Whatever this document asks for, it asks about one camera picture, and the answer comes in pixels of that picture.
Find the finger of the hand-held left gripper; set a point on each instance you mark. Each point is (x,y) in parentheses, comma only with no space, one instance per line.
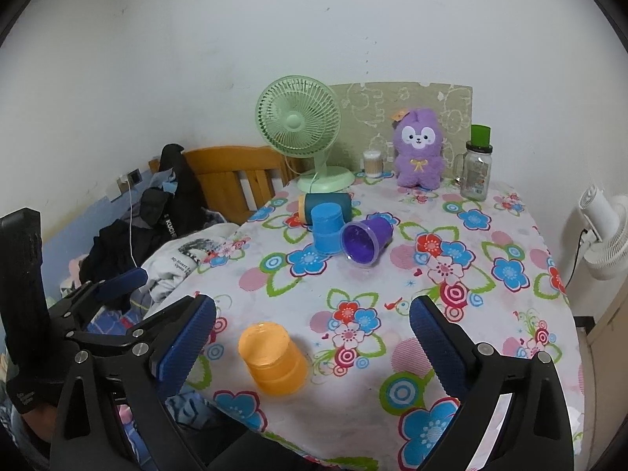
(105,337)
(122,283)

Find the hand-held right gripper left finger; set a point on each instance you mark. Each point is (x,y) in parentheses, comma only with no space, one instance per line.
(186,346)

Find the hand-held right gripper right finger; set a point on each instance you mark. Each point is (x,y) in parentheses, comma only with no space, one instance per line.
(436,348)

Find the orange plastic cup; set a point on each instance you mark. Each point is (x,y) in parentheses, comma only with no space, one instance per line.
(272,360)

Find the person's left forearm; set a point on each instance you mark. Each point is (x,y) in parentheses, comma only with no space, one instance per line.
(41,419)

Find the purple plastic cup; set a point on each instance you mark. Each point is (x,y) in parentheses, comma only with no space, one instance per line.
(365,243)

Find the blue plastic cup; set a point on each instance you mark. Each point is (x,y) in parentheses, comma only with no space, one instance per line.
(327,230)

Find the teal and yellow cup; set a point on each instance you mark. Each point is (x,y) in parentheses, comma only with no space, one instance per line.
(326,201)

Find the person's left hand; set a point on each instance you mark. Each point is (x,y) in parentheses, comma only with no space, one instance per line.
(29,392)

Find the blue patterned blanket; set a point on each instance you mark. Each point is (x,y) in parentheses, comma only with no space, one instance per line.
(113,321)

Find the white printed shirt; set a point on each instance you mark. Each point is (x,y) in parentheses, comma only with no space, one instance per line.
(186,260)

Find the floral tablecloth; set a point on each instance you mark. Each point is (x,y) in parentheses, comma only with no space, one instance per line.
(382,294)

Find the black clothing pile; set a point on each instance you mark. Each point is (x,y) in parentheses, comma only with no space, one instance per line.
(167,206)

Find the wooden chair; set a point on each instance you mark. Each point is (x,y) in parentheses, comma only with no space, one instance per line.
(230,176)

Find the beige cabinet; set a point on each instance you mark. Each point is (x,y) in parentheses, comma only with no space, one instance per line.
(608,333)

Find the clear bottle with green cap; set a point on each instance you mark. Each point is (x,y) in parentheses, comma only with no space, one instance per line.
(477,171)

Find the purple plush toy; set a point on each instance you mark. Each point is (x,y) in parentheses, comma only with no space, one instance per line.
(419,157)

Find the cotton swab jar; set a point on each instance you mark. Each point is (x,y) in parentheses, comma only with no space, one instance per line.
(372,164)

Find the green desk fan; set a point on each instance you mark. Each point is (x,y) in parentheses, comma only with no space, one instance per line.
(298,117)

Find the green patterned board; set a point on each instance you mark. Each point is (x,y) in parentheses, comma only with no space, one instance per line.
(373,108)

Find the wall socket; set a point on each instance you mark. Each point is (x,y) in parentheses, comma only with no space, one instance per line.
(128,179)

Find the white wall fan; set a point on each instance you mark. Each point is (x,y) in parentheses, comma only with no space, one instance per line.
(606,225)

